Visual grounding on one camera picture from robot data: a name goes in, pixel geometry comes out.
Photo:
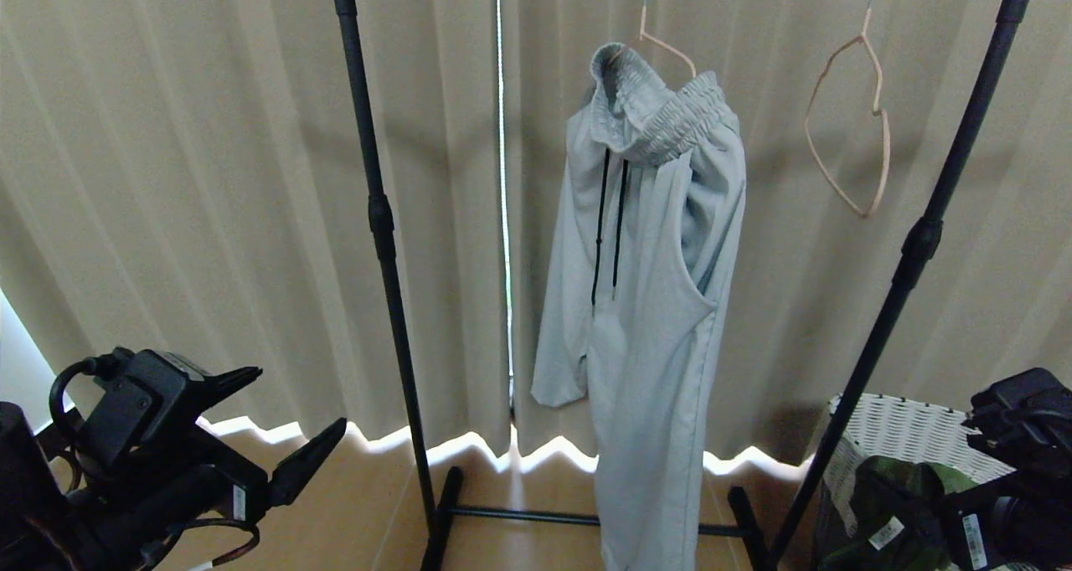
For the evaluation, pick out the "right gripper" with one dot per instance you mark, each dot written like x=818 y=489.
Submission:
x=1030 y=529

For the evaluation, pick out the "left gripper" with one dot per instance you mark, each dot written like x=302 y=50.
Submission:
x=167 y=504

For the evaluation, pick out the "green garment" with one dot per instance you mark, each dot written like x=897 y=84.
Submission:
x=930 y=479

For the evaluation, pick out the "pale grey shorts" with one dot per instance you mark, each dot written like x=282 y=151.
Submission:
x=653 y=345

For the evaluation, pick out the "pink clothes hanger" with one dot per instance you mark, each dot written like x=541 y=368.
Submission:
x=666 y=46
x=886 y=144

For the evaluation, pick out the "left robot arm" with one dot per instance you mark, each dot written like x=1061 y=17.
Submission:
x=25 y=487

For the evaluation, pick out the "white laundry basket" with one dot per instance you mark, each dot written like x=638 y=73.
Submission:
x=904 y=429

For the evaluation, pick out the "black clothes rack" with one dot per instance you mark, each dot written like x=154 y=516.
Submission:
x=381 y=219

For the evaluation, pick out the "beige curtain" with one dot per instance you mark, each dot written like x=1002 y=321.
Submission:
x=167 y=177

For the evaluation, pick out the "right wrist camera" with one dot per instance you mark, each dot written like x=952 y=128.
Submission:
x=1022 y=412

